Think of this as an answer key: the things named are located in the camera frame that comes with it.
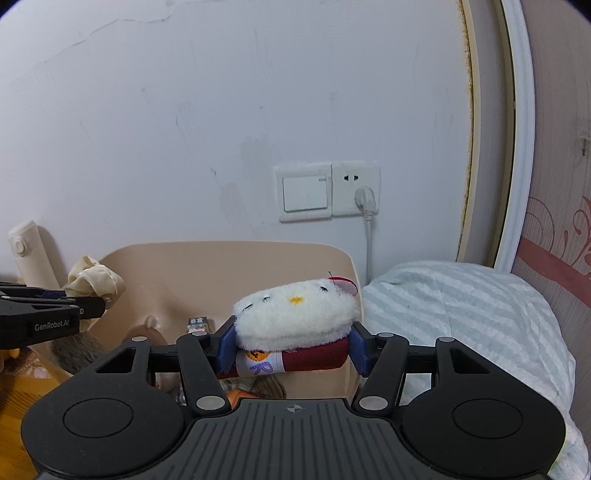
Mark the grey hedgehog plush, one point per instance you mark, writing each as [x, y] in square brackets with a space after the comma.
[76, 352]

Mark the brown monkey plush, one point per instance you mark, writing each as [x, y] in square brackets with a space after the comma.
[150, 328]

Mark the long cartoon printed box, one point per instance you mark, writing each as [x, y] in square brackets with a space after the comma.
[198, 326]

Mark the wooden door frame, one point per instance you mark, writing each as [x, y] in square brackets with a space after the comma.
[502, 131]

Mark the cream thermos bottle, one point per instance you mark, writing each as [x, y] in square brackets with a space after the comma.
[31, 257]

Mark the cream fabric scrunchie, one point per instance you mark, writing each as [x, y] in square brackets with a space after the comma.
[89, 278]

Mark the green plaid cloth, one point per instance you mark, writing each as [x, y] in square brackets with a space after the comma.
[267, 387]

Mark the striped blue bedding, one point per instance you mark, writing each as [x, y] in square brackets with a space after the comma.
[498, 315]

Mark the orange plastic bottle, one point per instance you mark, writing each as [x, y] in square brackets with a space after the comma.
[235, 395]

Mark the white wall switch socket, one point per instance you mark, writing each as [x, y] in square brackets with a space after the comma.
[318, 191]

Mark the beige plastic storage bin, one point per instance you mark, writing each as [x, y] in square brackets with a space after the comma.
[178, 280]

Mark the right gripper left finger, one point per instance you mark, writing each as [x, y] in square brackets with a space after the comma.
[202, 357]

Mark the white kitty plush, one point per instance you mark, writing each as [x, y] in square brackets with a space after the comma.
[298, 327]

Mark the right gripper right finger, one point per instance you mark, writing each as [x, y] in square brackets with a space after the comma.
[380, 360]

